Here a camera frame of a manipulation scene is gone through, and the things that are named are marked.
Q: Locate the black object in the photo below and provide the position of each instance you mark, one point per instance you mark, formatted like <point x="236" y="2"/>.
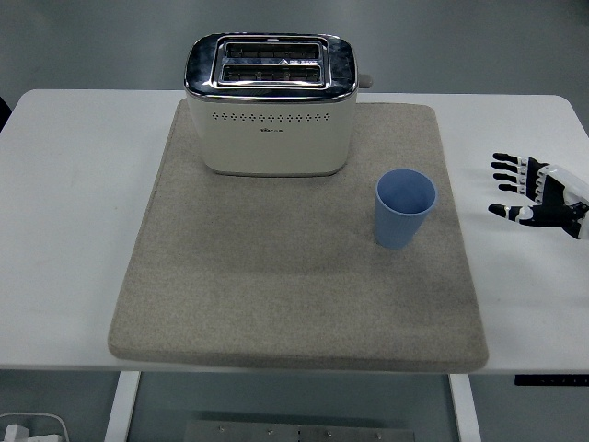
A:
<point x="3" y="110"/>

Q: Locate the blue ribbed plastic cup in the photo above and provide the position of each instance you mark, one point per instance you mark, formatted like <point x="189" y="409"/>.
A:
<point x="396" y="225"/>

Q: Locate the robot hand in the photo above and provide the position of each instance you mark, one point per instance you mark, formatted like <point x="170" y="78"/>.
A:
<point x="557" y="202"/>

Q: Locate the beige fabric mat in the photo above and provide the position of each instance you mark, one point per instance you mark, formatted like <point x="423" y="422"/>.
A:
<point x="276" y="285"/>

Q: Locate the white chrome two-slot toaster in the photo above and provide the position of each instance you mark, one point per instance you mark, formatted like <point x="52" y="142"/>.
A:
<point x="271" y="138"/>

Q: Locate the white table leg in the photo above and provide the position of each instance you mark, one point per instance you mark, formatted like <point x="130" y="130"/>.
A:
<point x="122" y="405"/>
<point x="465" y="410"/>

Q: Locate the black table control panel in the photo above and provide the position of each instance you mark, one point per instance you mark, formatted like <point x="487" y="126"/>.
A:
<point x="552" y="380"/>

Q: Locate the white plug block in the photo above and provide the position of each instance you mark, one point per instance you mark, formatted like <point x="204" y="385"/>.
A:
<point x="14" y="433"/>

